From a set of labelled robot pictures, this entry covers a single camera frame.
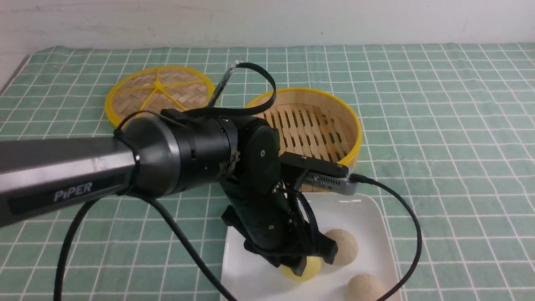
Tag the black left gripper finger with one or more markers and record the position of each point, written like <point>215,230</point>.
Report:
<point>328,250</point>
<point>295,263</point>

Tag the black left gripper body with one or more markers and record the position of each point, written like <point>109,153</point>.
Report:
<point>277,222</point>

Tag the yellow steamed bun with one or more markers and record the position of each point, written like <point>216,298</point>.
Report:
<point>312,268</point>

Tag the cream white steamed bun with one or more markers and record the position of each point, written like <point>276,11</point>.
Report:
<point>364,287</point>

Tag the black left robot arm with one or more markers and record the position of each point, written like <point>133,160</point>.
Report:
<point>154,155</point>

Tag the beige steamed bun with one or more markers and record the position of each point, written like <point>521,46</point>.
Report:
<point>347,245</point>

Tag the white square plate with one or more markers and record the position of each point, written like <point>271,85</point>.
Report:
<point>250,278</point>

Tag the yellow bamboo steamer basket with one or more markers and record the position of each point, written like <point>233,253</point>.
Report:
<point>315,124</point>

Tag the green checkered tablecloth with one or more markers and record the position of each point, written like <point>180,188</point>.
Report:
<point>450,127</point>

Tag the yellow bamboo steamer lid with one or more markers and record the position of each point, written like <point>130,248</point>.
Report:
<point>157,88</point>

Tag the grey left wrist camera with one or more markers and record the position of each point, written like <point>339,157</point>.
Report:
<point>330,180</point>

